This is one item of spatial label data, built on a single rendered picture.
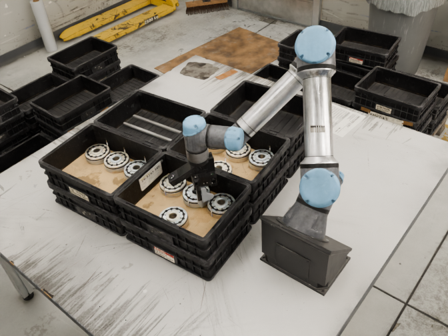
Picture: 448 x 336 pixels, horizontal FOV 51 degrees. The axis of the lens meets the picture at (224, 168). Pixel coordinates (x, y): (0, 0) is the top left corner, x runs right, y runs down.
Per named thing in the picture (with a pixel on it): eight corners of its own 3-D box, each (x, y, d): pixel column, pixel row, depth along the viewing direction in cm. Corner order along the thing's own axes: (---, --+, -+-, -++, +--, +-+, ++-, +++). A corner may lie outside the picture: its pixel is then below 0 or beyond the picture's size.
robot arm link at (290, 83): (319, 37, 160) (218, 137, 168) (317, 28, 149) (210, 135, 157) (342, 61, 158) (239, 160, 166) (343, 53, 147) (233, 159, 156)
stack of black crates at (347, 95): (366, 124, 315) (373, 81, 293) (344, 147, 298) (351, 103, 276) (314, 106, 335) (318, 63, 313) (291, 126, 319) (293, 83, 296)
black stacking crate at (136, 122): (209, 133, 207) (207, 113, 199) (168, 173, 189) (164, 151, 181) (142, 110, 225) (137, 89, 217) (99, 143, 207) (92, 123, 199)
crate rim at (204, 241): (112, 202, 164) (111, 197, 163) (165, 155, 182) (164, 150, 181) (205, 247, 146) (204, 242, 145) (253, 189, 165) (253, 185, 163)
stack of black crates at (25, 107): (64, 112, 350) (50, 71, 327) (89, 125, 334) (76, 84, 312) (17, 139, 327) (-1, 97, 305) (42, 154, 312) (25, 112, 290)
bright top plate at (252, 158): (279, 156, 185) (279, 155, 185) (264, 169, 180) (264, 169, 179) (259, 147, 190) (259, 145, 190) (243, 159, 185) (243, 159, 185)
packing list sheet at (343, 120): (367, 115, 229) (368, 114, 229) (345, 139, 216) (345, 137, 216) (309, 95, 246) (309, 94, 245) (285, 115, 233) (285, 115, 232)
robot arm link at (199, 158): (188, 157, 151) (183, 142, 157) (189, 167, 154) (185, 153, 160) (210, 151, 152) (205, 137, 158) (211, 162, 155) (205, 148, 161)
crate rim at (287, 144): (291, 143, 183) (292, 139, 181) (253, 189, 165) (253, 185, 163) (208, 116, 201) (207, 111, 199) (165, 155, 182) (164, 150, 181)
